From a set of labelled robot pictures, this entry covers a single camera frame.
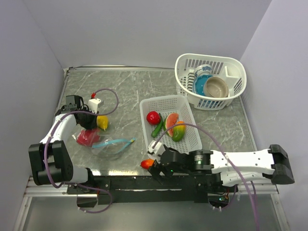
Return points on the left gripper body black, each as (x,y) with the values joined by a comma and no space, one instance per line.
(87,121)

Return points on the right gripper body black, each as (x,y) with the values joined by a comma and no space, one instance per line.
(156,168)

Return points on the yellow fake fruit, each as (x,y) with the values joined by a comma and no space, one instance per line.
(102,122)

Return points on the orange red fake fruit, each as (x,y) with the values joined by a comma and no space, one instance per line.
(146,164)

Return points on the orange green fake mango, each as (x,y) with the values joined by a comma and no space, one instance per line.
(178,131)

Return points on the clear zip top bag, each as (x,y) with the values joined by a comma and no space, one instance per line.
(107,146)

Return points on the green fake pepper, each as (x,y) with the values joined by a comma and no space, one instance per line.
(156,131)

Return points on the fake watermelon slice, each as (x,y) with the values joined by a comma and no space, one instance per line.
(170,120)

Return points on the red fake pepper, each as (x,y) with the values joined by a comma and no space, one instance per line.
(153,118)

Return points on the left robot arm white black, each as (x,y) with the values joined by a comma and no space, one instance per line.
(49,159)

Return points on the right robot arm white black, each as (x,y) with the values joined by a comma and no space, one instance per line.
(222,169)

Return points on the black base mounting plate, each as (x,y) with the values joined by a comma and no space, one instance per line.
(145,189)

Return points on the white perforated flat basket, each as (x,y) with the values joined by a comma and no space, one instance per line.
(166,105)

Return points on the blue plate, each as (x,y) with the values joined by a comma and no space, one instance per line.
(199,84)

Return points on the beige bowl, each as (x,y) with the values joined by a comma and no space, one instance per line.
(216,87)

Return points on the white dish rack basket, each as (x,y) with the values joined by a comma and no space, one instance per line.
(226,68)

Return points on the blue white patterned cup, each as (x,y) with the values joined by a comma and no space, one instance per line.
(204,69)

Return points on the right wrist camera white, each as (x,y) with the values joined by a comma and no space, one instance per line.
(155,150)

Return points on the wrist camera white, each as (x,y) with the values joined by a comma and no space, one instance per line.
(155,150)
(94,103)

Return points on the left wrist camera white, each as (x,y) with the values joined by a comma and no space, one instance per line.
(94,103)

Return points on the aluminium rail frame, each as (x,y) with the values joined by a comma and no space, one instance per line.
(32,191)

